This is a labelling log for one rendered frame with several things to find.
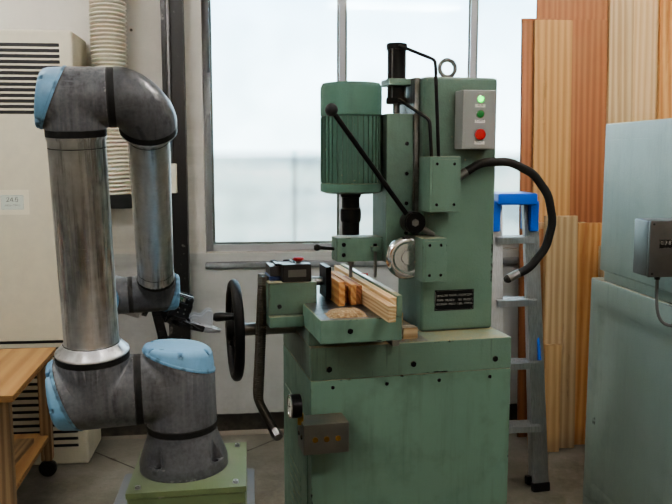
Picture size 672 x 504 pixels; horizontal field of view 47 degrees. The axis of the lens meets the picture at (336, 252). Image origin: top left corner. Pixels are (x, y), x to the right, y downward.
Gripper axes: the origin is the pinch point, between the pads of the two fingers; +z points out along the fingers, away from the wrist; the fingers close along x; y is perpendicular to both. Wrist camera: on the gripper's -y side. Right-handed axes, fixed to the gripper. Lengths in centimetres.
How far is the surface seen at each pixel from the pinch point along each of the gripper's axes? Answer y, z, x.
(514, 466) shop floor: -34, 151, 82
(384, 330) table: 17.1, 36.4, -23.7
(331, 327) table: 13.8, 23.1, -23.7
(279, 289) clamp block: 16.2, 12.5, -0.7
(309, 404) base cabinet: -9.6, 28.8, -9.4
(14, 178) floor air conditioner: 12, -78, 130
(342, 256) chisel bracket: 30.0, 28.3, 7.2
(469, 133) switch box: 74, 47, -6
